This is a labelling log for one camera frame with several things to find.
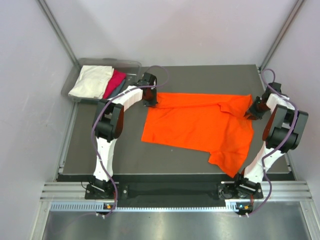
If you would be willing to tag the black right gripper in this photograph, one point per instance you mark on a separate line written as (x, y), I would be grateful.
(254, 114)

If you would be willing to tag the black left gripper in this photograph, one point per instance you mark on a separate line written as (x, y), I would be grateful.
(153, 102)

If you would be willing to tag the orange t shirt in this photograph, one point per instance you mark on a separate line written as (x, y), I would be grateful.
(212, 123)

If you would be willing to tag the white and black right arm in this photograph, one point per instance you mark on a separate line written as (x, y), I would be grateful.
(283, 132)

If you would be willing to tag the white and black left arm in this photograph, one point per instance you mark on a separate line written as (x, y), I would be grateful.
(107, 127)

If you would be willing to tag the clear plastic bin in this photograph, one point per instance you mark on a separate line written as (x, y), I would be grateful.
(130, 68)

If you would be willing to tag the blue grey folded t shirt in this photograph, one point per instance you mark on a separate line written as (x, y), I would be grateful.
(117, 90)

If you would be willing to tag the crimson folded t shirt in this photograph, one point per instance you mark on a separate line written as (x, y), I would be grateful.
(115, 81)

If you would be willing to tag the white folded t shirt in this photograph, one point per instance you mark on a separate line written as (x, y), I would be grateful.
(92, 82)

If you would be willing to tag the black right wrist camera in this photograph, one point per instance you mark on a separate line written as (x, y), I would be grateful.
(276, 86)

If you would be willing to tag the aluminium frame rail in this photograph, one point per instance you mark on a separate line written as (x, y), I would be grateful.
(277, 191)

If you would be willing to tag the grey slotted cable duct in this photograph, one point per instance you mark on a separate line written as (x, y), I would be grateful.
(104, 207)

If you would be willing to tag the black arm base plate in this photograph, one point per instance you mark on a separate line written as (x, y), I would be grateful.
(209, 186)

